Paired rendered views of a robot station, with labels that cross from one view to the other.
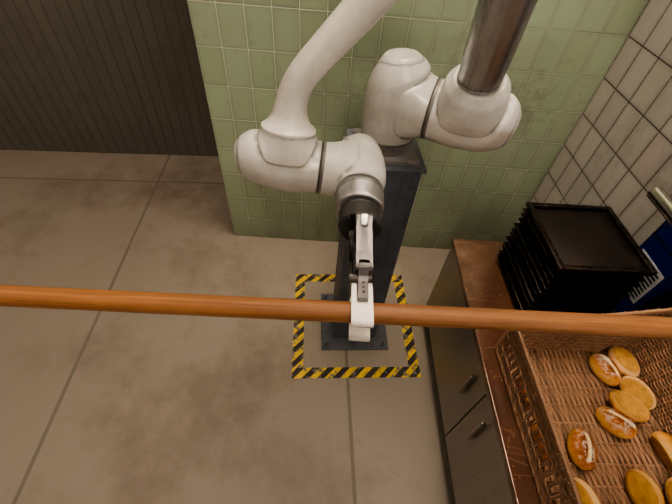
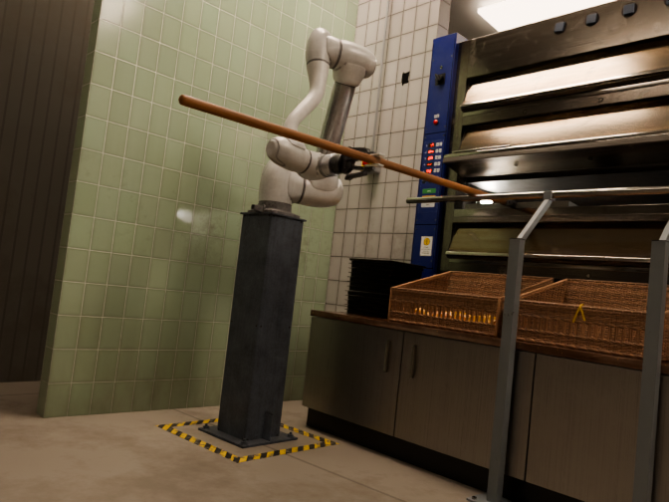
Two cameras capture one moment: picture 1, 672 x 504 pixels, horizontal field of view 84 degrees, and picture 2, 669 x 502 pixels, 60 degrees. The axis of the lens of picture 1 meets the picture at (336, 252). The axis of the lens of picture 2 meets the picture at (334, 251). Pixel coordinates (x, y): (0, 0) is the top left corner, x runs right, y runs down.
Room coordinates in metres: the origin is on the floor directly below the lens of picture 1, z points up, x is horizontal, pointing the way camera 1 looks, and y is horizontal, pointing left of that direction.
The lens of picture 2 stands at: (-1.21, 1.43, 0.70)
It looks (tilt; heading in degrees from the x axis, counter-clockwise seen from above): 4 degrees up; 319
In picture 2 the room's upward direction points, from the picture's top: 6 degrees clockwise
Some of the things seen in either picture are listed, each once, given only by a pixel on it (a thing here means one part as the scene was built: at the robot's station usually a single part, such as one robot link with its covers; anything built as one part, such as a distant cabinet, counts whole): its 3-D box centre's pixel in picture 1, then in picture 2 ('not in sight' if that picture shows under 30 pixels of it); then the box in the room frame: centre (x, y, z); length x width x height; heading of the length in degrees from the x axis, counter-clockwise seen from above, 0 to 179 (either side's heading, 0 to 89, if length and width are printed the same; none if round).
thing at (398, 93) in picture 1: (398, 95); (280, 180); (0.99, -0.13, 1.17); 0.18 x 0.16 x 0.22; 72
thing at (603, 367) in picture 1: (606, 367); not in sight; (0.53, -0.84, 0.62); 0.10 x 0.07 x 0.05; 23
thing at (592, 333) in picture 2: not in sight; (605, 313); (-0.26, -0.80, 0.72); 0.56 x 0.49 x 0.28; 1
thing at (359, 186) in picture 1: (359, 203); (332, 165); (0.52, -0.03, 1.18); 0.09 x 0.06 x 0.09; 92
